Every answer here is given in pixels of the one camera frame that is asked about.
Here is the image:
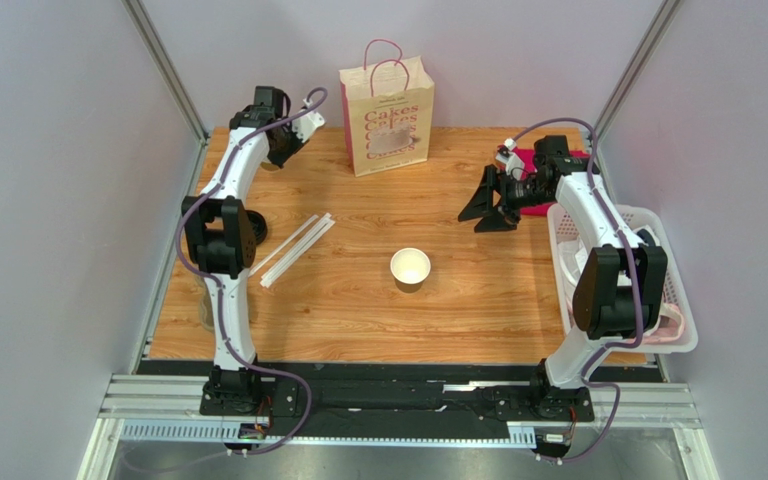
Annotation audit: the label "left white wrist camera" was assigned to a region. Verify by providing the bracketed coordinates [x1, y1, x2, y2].
[290, 100, 326, 143]

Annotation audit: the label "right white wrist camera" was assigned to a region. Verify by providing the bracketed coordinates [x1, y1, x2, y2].
[495, 138, 525, 180]

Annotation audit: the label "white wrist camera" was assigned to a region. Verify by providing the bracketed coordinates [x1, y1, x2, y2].
[495, 138, 525, 180]
[290, 100, 326, 143]

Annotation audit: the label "stack of black lids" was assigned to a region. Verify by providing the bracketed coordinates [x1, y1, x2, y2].
[246, 210, 268, 245]

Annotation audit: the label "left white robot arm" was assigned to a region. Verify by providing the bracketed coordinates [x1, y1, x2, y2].
[176, 86, 327, 416]

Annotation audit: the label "folded red t-shirt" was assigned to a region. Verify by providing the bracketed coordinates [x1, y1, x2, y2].
[516, 148, 588, 215]

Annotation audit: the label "beige Cakes paper bag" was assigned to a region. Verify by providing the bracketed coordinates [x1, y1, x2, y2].
[339, 38, 435, 177]

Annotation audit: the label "white and pink clothes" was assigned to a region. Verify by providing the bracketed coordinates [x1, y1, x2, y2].
[571, 230, 668, 351]

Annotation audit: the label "single paper coffee cup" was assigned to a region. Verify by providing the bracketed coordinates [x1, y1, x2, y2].
[389, 247, 431, 293]

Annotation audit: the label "wrapped straw far left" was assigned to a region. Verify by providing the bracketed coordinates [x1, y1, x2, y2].
[248, 214, 319, 277]

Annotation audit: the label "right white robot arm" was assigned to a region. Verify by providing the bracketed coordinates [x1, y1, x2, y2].
[458, 135, 668, 419]

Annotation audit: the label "wrapped straw middle left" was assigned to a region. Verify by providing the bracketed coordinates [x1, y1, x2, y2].
[259, 214, 332, 285]

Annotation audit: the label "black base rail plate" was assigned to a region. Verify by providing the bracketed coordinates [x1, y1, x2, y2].
[136, 360, 662, 440]

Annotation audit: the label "cardboard cup carrier tray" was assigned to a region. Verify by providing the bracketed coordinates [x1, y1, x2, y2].
[197, 288, 214, 333]

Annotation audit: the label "wrapped straw middle right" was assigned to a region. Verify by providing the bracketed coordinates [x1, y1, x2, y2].
[260, 216, 334, 288]

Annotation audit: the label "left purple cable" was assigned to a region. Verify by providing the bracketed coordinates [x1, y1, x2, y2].
[174, 86, 329, 457]

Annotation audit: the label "white plastic laundry basket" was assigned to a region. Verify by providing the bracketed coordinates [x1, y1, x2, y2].
[547, 205, 698, 354]

